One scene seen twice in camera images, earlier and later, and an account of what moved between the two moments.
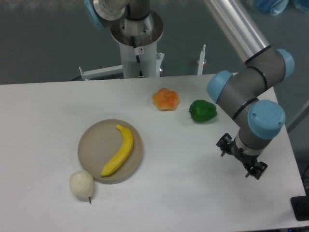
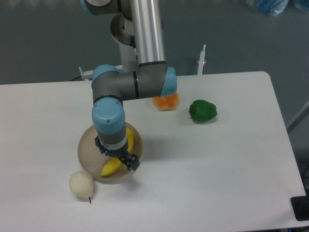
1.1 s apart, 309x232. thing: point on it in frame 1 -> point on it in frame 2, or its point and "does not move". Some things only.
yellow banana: (126, 148) does not move
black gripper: (248, 159) -> (122, 154)
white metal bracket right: (201, 61) does not move
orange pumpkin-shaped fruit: (165, 99) does not move
